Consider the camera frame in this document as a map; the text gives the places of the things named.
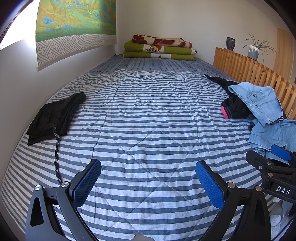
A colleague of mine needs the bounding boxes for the landscape wall tapestry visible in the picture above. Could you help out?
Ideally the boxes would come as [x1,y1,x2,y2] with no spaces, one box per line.
[36,0,116,70]

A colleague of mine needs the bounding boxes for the blue white striped quilt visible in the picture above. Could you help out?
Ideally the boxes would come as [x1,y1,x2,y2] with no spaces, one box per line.
[0,54,285,241]

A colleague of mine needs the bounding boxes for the dark ceramic vase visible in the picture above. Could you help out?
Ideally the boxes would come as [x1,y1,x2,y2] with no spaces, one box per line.
[226,37,236,51]

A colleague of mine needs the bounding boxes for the wooden door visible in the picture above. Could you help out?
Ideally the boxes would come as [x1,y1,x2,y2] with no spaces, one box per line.
[273,28,294,80]

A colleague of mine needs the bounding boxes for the light blue denim jacket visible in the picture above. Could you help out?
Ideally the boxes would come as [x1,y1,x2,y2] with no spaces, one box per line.
[228,82,295,163]

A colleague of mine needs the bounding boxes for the black folded garment with drawstring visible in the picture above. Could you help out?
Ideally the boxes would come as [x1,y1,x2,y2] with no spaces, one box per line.
[27,92,86,183]

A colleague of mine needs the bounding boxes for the black shorts with pink trim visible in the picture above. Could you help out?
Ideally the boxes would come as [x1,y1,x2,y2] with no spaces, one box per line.
[205,74,252,119]

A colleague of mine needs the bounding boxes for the green folded blanket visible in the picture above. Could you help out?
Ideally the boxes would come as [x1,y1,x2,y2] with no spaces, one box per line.
[123,41,197,61]

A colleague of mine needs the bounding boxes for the red cream floral blanket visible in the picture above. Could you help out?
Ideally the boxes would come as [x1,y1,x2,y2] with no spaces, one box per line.
[132,35,193,48]

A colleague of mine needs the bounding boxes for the potted spider plant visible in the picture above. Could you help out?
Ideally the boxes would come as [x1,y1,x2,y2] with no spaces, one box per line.
[243,33,276,64]

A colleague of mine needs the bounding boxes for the wooden slatted headboard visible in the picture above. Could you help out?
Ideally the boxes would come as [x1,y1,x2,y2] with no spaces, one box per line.
[213,47,295,120]

